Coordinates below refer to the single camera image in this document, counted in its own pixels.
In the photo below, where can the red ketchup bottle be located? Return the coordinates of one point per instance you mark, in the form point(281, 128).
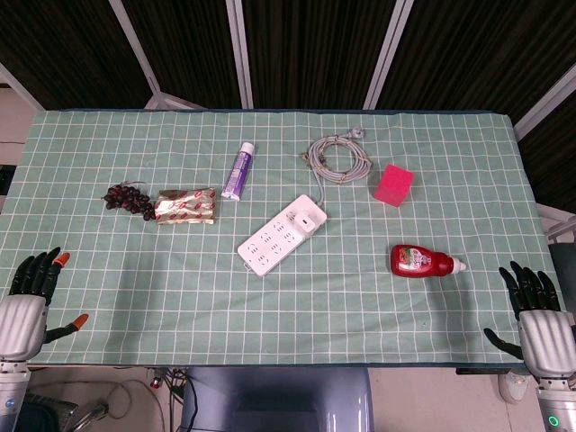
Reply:
point(416, 261)

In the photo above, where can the white plug adapter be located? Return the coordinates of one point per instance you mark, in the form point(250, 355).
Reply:
point(308, 221)

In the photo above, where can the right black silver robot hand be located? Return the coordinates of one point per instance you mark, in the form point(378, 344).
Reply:
point(546, 337)

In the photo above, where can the white shoe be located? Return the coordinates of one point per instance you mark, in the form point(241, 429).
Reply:
point(513, 387)

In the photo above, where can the pink sponge cube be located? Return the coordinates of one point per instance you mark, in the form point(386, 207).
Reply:
point(391, 184)

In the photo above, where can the blue-grey robot torso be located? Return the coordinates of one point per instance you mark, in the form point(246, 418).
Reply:
point(274, 400)

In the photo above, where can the purple toothpaste tube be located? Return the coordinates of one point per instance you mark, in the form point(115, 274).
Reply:
point(238, 173)

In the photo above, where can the green checked tablecloth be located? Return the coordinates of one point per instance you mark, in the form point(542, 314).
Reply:
point(180, 292)

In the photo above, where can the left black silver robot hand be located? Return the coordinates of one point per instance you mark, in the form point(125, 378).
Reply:
point(20, 324)

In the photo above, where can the dark red grape bunch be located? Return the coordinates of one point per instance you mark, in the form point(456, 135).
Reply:
point(128, 200)

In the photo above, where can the white power strip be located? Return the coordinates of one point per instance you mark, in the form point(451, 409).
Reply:
point(270, 240)

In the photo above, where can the dark chair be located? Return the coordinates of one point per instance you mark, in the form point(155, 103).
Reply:
point(564, 274)

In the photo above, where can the white partition frame post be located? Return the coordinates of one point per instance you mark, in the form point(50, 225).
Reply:
point(387, 54)
point(544, 101)
point(240, 54)
point(135, 45)
point(20, 85)

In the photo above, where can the gold foil snack bag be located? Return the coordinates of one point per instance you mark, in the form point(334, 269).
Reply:
point(186, 206)

